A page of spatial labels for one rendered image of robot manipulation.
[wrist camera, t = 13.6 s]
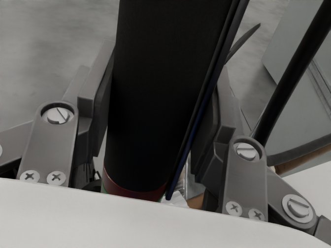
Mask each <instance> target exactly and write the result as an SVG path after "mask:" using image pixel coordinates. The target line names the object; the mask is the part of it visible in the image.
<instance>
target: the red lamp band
mask: <svg viewBox="0 0 331 248"><path fill-rule="evenodd" d="M103 162H104V160H103ZM171 175H172V173H171ZM171 175H170V177H171ZM169 180H170V178H169V179H168V181H167V182H166V183H165V184H164V185H163V186H161V187H160V188H158V189H155V190H152V191H147V192H136V191H130V190H127V189H124V188H122V187H120V186H118V185H117V184H116V183H114V182H113V181H112V180H111V179H110V177H109V176H108V174H107V172H106V170H105V166H104V163H103V171H102V181H103V185H104V187H105V189H106V191H107V192H108V193H109V194H111V195H117V196H122V197H128V198H134V199H140V200H146V201H152V202H155V201H157V200H158V199H159V198H161V197H162V195H163V194H164V192H165V191H166V188H167V185H168V183H169Z"/></svg>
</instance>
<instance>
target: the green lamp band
mask: <svg viewBox="0 0 331 248"><path fill-rule="evenodd" d="M101 193H105V194H108V193H107V192H106V190H105V188H104V185H103V181H101ZM164 194H165V192H164ZM164 194H163V195H162V197H161V198H160V199H159V200H158V201H156V202H158V203H161V202H162V200H163V197H164Z"/></svg>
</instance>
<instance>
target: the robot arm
mask: <svg viewBox="0 0 331 248"><path fill-rule="evenodd" d="M115 43H116V41H112V40H107V39H104V40H103V41H102V44H101V46H100V48H99V50H98V52H97V55H96V57H95V59H94V61H93V63H92V66H91V67H89V66H84V65H80V66H79V67H78V68H77V70H76V72H75V74H74V76H73V78H72V80H71V82H70V84H69V86H68V88H67V90H66V92H65V94H64V96H63V98H62V100H50V101H47V102H45V103H43V104H41V105H40V106H39V107H38V109H37V111H36V113H35V116H34V119H33V120H31V121H28V122H26V123H23V124H19V125H16V126H13V127H10V128H8V129H5V130H2V131H0V248H331V220H329V219H328V218H326V217H325V216H323V215H321V216H320V217H319V216H317V215H316V213H315V210H314V208H313V207H312V205H311V204H310V203H309V202H308V200H307V199H305V198H304V197H303V196H302V195H301V194H300V193H298V192H297V191H296V190H295V189H294V188H293V187H291V186H290V185H289V184H288V183H287V182H286V181H284V180H283V179H282V178H281V177H280V176H278V175H277V174H276V173H275V172H274V171H273V170H271V169H270V168H269V167H268V166H267V163H266V151H265V149H264V147H263V146H262V145H261V144H260V143H259V142H258V141H257V140H255V139H254V138H251V137H249V136H245V131H244V125H243V120H242V114H241V109H240V103H239V99H238V97H234V96H232V94H231V88H230V82H229V75H228V69H227V66H226V65H224V66H223V69H222V72H221V74H220V77H219V79H218V82H217V84H216V87H215V89H214V92H213V94H212V96H211V99H210V101H209V104H208V106H207V109H206V111H205V114H204V116H203V119H202V121H201V124H200V126H199V129H198V132H197V134H196V137H195V139H194V142H193V144H192V147H191V174H193V175H195V183H199V184H203V185H204V186H205V187H206V188H205V191H204V197H203V203H202V209H201V210H198V209H192V208H186V207H181V206H175V205H170V204H164V203H158V202H152V201H146V200H140V199H134V198H128V197H122V196H117V195H111V194H105V193H99V192H93V191H87V190H81V189H76V187H77V179H78V171H79V166H80V165H82V164H84V163H88V164H91V162H92V159H93V157H98V155H99V152H100V148H101V145H102V142H103V138H104V135H105V132H106V128H107V125H108V115H109V105H110V95H111V84H112V74H113V64H114V54H115Z"/></svg>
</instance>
